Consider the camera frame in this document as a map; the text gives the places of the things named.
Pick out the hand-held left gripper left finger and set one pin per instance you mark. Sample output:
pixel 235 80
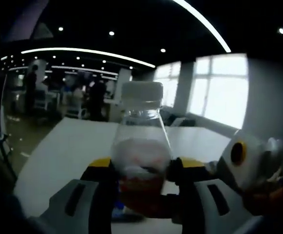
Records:
pixel 99 202

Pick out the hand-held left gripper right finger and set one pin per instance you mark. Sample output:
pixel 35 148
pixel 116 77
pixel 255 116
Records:
pixel 192 202

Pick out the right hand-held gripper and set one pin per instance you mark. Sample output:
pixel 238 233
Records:
pixel 250 158

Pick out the wet wipes pack blue lid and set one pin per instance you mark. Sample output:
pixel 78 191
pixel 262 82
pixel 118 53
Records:
pixel 119 207

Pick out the clear plastic bottle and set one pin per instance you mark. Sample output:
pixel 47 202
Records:
pixel 141 146

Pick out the person's right hand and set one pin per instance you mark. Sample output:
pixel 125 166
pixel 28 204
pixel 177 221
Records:
pixel 272 197

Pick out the white table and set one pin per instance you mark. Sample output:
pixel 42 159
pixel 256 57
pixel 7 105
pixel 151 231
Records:
pixel 70 146

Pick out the black tripod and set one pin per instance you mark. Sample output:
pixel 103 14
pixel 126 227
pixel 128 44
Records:
pixel 3 153

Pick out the curved ceiling light strip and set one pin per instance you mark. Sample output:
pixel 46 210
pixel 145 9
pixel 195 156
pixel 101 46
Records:
pixel 87 51

